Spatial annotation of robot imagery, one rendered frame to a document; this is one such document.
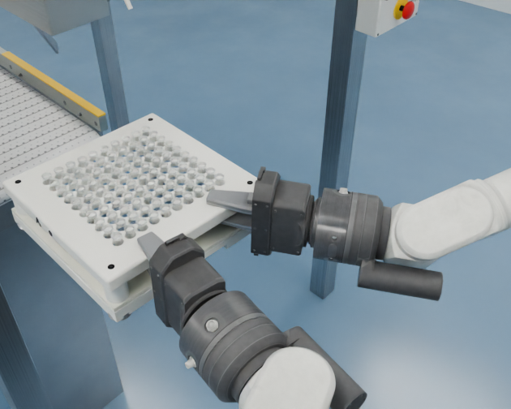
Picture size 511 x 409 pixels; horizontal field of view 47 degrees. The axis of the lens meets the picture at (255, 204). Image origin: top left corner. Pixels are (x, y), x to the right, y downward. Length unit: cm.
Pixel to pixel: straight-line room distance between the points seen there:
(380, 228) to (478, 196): 11
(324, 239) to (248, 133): 207
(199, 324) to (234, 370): 6
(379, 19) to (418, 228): 78
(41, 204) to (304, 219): 33
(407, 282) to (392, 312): 131
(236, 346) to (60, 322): 96
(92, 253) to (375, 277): 33
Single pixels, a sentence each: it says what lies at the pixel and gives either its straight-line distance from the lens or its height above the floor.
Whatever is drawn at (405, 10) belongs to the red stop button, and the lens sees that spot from 143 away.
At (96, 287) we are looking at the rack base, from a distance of 72.
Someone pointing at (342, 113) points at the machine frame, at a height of 72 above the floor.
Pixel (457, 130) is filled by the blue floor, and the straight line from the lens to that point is 292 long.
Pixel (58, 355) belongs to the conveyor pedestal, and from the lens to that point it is 156.
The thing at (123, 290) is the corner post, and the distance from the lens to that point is 69.
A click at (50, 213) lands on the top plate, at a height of 106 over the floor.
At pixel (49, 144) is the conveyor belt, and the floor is 94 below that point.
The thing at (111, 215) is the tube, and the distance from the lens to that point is 74.
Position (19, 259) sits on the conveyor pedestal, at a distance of 131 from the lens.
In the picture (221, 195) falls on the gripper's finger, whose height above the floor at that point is 107.
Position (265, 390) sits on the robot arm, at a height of 110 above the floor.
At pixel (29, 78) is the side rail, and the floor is 96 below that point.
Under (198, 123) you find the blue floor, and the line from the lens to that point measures 282.
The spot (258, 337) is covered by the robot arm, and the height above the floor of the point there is 108.
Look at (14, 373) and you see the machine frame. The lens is 119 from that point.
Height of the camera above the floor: 154
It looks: 41 degrees down
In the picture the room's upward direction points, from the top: straight up
